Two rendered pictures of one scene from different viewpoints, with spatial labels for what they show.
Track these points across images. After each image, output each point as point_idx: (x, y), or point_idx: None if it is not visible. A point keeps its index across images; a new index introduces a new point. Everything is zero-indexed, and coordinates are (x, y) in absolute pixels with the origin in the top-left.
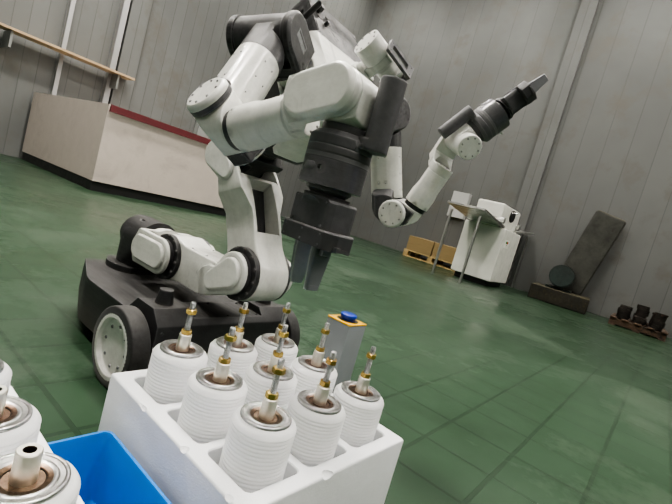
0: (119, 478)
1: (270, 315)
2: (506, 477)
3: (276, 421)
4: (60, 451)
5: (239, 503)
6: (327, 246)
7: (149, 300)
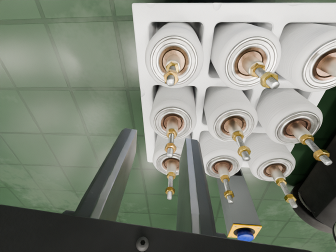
0: None
1: (332, 212)
2: (141, 198)
3: (163, 66)
4: None
5: (142, 8)
6: None
7: None
